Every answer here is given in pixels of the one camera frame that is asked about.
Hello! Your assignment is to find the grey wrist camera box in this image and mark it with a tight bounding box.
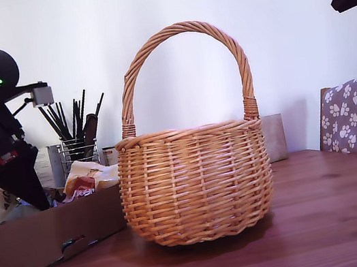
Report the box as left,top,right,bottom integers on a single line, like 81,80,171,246
2,78,56,113

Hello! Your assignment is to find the small jar with red label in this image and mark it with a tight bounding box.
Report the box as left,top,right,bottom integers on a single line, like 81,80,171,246
101,145,121,168

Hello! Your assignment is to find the thin black cable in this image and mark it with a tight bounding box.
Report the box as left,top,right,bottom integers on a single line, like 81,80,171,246
8,95,37,119

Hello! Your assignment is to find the white printed carton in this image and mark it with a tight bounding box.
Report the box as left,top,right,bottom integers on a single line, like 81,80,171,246
31,146,58,192

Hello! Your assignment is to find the grey metal container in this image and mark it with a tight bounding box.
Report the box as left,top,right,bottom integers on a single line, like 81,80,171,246
45,143,71,189

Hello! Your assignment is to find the orange red white snack bag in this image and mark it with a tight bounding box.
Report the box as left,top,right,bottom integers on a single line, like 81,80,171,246
58,153,124,203

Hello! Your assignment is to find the brown wooden utensil handle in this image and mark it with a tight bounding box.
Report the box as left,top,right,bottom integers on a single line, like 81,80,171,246
78,112,106,159

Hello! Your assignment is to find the brown cardboard box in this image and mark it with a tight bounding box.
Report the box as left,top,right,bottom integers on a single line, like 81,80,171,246
0,150,136,267

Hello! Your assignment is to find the wire utensil holder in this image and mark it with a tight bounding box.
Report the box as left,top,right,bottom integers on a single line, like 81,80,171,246
58,133,102,168

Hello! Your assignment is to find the woven wicker basket with handle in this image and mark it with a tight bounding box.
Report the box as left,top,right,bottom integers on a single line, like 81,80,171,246
91,10,284,256

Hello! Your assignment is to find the black stick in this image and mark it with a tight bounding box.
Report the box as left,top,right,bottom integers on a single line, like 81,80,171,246
71,89,95,140
67,99,82,141
38,102,69,146
90,91,110,120
48,102,72,144
58,101,74,142

